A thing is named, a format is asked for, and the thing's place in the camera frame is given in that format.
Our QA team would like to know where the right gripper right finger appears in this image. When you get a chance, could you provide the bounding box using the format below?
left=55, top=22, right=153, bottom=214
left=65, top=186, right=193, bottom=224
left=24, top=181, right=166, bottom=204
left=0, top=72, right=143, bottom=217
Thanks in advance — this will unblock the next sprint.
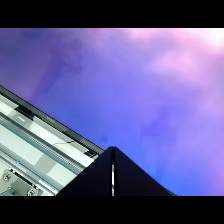
left=113, top=146, right=177, bottom=197

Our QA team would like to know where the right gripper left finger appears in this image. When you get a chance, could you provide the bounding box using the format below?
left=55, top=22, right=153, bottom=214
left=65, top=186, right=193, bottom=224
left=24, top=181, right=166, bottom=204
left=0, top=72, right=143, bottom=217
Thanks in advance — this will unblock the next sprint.
left=56, top=146, right=114, bottom=197

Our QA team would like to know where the silver frame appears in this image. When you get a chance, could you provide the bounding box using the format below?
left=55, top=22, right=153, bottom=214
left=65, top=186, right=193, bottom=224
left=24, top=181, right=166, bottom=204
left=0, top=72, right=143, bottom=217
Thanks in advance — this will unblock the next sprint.
left=0, top=93, right=103, bottom=197

